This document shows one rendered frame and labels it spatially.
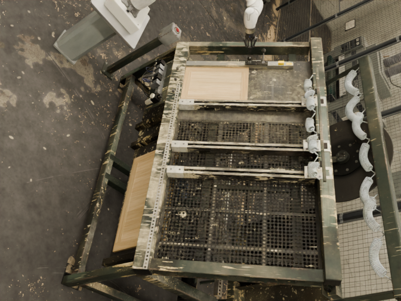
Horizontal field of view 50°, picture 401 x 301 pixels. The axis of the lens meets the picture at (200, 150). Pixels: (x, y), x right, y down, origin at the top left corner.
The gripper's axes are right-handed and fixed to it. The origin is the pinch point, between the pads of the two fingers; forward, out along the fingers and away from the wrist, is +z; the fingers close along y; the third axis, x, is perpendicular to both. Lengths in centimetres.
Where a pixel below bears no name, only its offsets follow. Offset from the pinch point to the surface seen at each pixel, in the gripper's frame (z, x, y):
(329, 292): 35, 195, -60
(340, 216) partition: 178, 64, -101
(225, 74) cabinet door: 14.1, 16.5, 20.4
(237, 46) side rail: 10.9, -17.3, 12.2
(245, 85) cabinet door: 13.8, 28.8, 2.6
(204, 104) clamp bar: 9, 57, 35
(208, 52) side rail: 18.2, -17.3, 39.2
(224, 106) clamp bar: 10, 57, 18
